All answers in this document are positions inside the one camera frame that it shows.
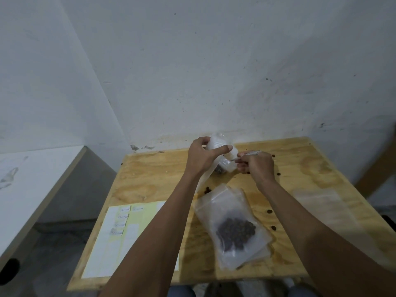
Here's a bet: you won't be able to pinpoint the person's right hand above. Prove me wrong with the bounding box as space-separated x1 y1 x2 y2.
235 152 276 191

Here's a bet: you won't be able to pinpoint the person's left hand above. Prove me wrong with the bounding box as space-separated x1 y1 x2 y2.
185 137 233 180

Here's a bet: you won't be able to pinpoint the small clear plastic bag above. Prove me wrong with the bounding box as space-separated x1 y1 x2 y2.
195 133 240 195

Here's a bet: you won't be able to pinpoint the silver metal tweezers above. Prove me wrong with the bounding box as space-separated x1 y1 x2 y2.
230 151 262 162

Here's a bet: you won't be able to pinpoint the person's right forearm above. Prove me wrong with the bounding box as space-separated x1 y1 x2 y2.
255 177 396 297

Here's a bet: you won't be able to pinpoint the person's left forearm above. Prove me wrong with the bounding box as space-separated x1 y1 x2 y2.
99 172 206 297

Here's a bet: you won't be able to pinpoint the clear zip bag with beans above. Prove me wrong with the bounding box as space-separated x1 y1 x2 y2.
194 183 273 271

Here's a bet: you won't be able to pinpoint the pile of dark coffee beans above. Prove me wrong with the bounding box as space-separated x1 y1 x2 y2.
216 217 257 253

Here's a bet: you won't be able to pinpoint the stack of empty clear bags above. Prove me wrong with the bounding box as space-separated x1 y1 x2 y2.
292 188 364 237

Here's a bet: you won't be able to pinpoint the person's dark shoe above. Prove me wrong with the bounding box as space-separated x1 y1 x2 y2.
204 281 237 297

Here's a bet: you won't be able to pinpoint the person's blue jeans leg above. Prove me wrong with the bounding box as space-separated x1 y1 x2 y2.
167 285 197 297
287 283 321 297

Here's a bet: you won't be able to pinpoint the yellow and white label sheet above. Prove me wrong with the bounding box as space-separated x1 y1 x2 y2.
81 201 180 279

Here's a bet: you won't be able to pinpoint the white side table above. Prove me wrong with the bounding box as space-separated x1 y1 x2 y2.
0 145 88 269

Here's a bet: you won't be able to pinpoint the black round object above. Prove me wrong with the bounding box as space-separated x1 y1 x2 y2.
0 258 20 286

